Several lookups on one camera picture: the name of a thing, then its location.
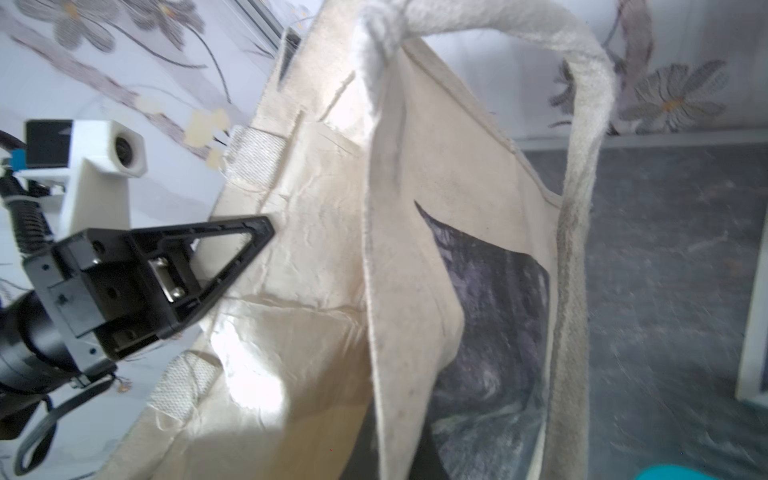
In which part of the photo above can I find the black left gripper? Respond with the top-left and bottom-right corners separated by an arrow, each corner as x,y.
22,216 -> 275,375

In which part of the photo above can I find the white wooden two-tier shelf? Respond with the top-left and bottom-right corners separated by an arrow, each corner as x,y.
735,221 -> 768,409

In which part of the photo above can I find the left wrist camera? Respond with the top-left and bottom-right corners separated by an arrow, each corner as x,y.
11,120 -> 148,240

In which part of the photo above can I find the teal plastic basket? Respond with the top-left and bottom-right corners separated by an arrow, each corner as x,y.
635,465 -> 716,480

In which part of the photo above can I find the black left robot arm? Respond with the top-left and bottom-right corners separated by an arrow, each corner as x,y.
1,119 -> 275,476

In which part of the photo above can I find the cream canvas tote bag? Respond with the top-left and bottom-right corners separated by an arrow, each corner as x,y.
98,1 -> 615,479

